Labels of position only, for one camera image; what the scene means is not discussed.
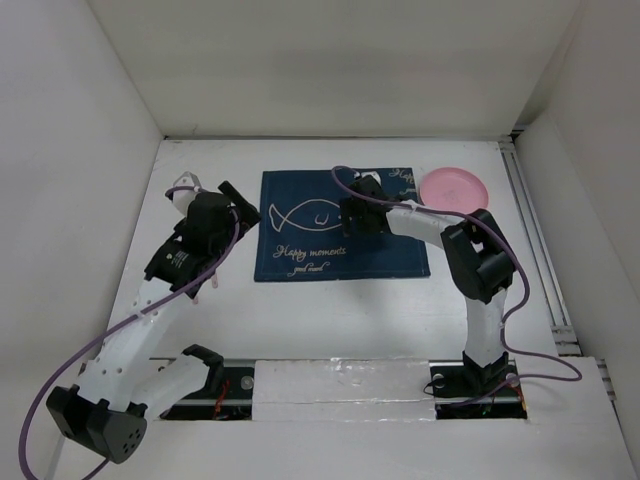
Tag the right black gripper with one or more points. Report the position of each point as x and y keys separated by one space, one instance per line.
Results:
x=350 y=210

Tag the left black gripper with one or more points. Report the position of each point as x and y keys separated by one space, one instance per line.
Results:
x=247 y=213

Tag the navy blue placemat cloth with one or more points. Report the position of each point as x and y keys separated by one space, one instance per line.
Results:
x=301 y=236

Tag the pink plastic plate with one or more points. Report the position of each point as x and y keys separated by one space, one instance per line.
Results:
x=453 y=189

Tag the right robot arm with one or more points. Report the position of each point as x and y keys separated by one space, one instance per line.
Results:
x=479 y=264

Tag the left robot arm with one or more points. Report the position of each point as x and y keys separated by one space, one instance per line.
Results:
x=109 y=407

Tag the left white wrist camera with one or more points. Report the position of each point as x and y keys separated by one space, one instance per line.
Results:
x=183 y=192

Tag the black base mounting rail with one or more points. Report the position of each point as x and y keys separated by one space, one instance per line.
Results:
x=233 y=400

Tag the aluminium rail right side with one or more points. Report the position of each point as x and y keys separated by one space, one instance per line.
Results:
x=563 y=332

